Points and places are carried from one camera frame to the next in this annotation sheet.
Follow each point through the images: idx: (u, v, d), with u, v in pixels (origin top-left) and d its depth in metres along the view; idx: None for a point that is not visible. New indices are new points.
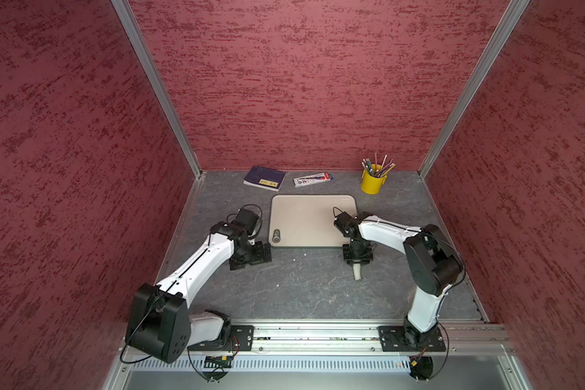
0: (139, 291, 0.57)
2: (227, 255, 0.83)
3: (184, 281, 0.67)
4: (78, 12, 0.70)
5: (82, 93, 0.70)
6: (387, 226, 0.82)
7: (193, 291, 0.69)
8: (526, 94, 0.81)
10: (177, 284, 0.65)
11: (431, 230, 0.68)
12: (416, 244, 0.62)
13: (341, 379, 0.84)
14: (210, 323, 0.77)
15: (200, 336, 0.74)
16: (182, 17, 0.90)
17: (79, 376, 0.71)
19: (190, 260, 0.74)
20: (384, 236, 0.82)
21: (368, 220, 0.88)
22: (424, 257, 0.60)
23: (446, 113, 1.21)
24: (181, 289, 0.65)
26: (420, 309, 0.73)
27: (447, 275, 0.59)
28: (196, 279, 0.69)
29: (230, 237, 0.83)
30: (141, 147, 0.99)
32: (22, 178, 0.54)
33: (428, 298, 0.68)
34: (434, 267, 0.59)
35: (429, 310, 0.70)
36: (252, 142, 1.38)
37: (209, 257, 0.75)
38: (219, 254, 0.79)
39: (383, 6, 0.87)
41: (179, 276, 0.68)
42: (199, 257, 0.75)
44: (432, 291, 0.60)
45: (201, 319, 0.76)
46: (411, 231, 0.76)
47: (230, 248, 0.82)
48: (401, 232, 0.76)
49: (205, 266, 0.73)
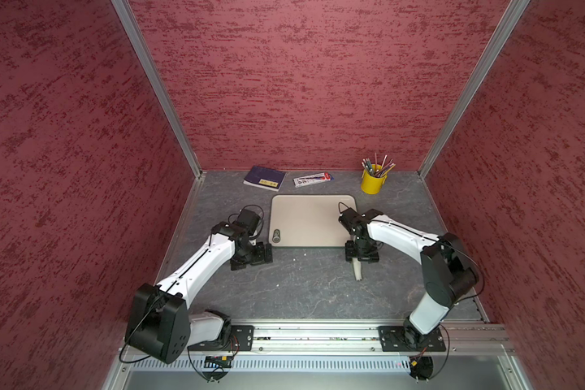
0: (138, 291, 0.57)
2: (228, 254, 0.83)
3: (184, 282, 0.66)
4: (78, 12, 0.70)
5: (82, 93, 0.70)
6: (404, 232, 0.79)
7: (193, 292, 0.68)
8: (527, 94, 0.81)
10: (177, 284, 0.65)
11: (448, 239, 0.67)
12: (433, 257, 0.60)
13: (341, 379, 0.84)
14: (211, 323, 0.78)
15: (200, 336, 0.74)
16: (182, 17, 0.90)
17: (79, 376, 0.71)
19: (191, 261, 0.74)
20: (396, 240, 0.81)
21: (377, 220, 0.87)
22: (441, 271, 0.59)
23: (446, 114, 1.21)
24: (181, 289, 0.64)
26: (425, 314, 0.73)
27: (461, 288, 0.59)
28: (196, 279, 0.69)
29: (230, 238, 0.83)
30: (141, 147, 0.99)
32: (22, 178, 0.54)
33: (437, 305, 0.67)
34: (449, 280, 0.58)
35: (436, 316, 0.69)
36: (252, 142, 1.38)
37: (210, 257, 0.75)
38: (220, 255, 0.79)
39: (383, 6, 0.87)
41: (179, 277, 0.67)
42: (198, 258, 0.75)
44: (445, 302, 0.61)
45: (202, 319, 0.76)
46: (430, 238, 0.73)
47: (231, 249, 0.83)
48: (418, 241, 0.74)
49: (205, 266, 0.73)
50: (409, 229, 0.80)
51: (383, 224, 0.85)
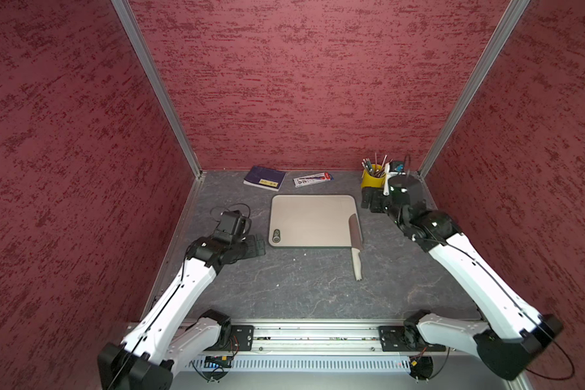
0: (101, 353, 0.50)
2: (210, 279, 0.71)
3: (152, 334, 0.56)
4: (78, 12, 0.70)
5: (82, 93, 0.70)
6: (496, 292, 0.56)
7: (166, 342, 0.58)
8: (526, 94, 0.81)
10: (143, 341, 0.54)
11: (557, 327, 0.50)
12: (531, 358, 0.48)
13: (340, 379, 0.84)
14: (206, 334, 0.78)
15: (199, 346, 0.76)
16: (182, 17, 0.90)
17: (79, 376, 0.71)
19: (162, 301, 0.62)
20: (478, 290, 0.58)
21: (457, 249, 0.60)
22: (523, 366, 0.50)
23: (446, 113, 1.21)
24: (147, 348, 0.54)
26: (444, 336, 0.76)
27: None
28: (167, 328, 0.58)
29: (206, 264, 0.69)
30: (141, 147, 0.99)
32: (22, 178, 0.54)
33: (465, 344, 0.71)
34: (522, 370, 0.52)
35: (453, 344, 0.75)
36: (252, 142, 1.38)
37: (183, 296, 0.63)
38: (196, 288, 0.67)
39: (383, 6, 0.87)
41: (148, 328, 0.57)
42: (171, 297, 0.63)
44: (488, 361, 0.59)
45: (196, 336, 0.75)
46: (530, 317, 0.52)
47: (210, 275, 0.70)
48: (513, 315, 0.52)
49: (177, 309, 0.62)
50: (500, 286, 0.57)
51: (465, 262, 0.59)
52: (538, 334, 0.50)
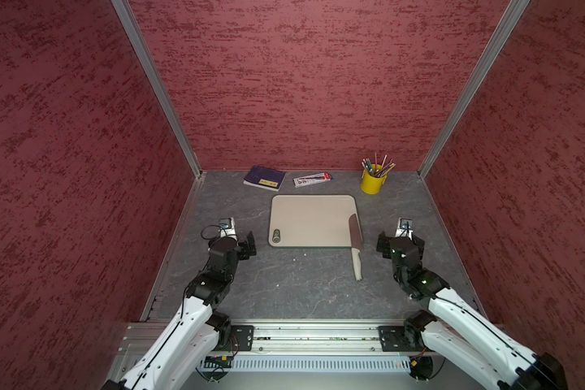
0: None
2: (210, 314, 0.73)
3: (151, 372, 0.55)
4: (78, 12, 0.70)
5: (82, 93, 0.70)
6: (485, 334, 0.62)
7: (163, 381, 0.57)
8: (526, 94, 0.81)
10: (142, 378, 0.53)
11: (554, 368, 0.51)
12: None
13: (341, 379, 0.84)
14: (205, 346, 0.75)
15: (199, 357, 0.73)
16: (182, 17, 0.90)
17: (79, 376, 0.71)
19: (161, 340, 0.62)
20: (473, 336, 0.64)
21: (447, 301, 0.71)
22: None
23: (446, 114, 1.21)
24: (146, 384, 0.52)
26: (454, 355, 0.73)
27: None
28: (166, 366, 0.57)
29: (205, 301, 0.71)
30: (141, 148, 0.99)
32: (22, 178, 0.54)
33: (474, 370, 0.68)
34: None
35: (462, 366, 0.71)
36: (252, 142, 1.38)
37: (182, 332, 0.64)
38: (196, 325, 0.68)
39: (383, 6, 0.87)
41: (148, 366, 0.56)
42: (171, 334, 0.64)
44: None
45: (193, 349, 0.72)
46: (523, 356, 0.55)
47: (210, 312, 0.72)
48: (506, 355, 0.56)
49: (177, 344, 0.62)
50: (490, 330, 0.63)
51: (455, 311, 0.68)
52: (536, 374, 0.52)
